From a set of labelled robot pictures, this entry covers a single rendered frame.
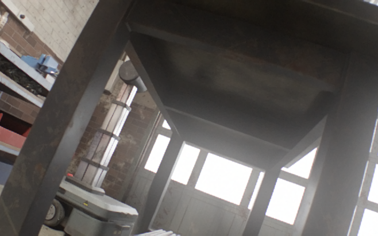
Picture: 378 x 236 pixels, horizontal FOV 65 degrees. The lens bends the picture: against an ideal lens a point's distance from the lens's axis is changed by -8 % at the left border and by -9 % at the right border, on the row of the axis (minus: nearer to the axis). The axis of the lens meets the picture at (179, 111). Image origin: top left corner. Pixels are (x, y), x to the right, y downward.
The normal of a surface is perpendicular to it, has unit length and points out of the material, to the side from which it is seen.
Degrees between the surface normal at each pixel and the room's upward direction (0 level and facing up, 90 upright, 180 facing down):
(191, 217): 90
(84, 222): 90
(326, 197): 90
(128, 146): 90
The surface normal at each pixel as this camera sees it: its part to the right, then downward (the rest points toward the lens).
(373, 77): -0.13, -0.31
